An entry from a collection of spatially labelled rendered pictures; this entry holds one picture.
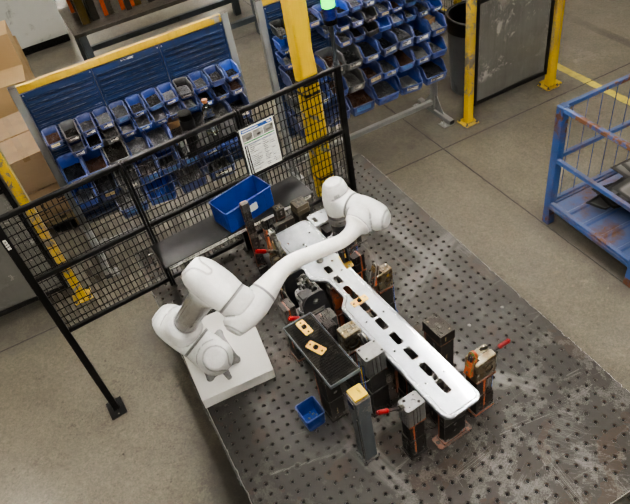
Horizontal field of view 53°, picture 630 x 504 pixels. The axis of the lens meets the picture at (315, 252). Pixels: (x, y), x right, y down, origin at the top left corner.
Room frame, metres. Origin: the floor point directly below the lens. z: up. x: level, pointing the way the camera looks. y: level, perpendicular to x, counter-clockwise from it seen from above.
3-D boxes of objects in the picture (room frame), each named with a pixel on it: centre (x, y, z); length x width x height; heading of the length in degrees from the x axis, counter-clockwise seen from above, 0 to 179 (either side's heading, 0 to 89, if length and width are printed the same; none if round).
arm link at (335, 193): (1.90, -0.13, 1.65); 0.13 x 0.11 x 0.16; 44
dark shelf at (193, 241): (2.67, 0.40, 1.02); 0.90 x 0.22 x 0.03; 114
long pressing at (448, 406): (1.91, -0.17, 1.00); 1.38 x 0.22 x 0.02; 24
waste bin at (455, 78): (5.17, -1.77, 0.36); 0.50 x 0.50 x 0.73
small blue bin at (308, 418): (1.56, 0.16, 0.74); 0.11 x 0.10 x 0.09; 24
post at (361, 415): (1.35, -0.05, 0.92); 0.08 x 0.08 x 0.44; 24
